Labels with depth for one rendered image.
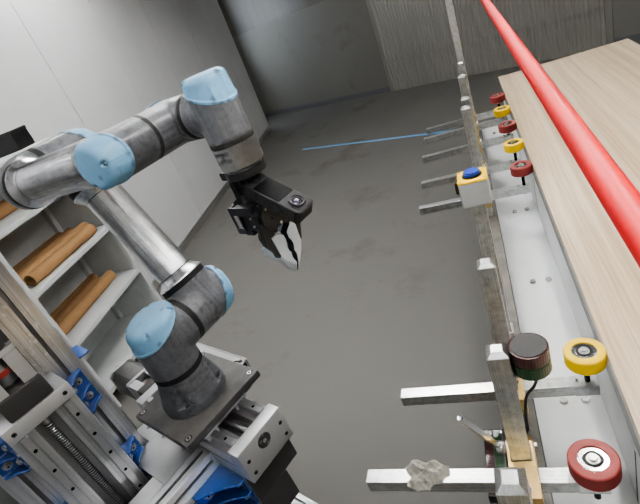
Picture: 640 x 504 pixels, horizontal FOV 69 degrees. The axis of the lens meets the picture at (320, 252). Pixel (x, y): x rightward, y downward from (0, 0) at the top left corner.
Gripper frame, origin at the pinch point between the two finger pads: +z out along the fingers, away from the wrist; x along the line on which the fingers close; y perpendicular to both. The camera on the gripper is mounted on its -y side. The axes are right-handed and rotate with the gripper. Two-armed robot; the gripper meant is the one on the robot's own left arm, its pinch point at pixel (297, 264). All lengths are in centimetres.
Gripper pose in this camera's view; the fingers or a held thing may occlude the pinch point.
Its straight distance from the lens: 85.1
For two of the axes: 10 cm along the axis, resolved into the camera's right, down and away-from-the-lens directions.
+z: 3.4, 8.2, 4.5
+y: -7.5, -0.6, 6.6
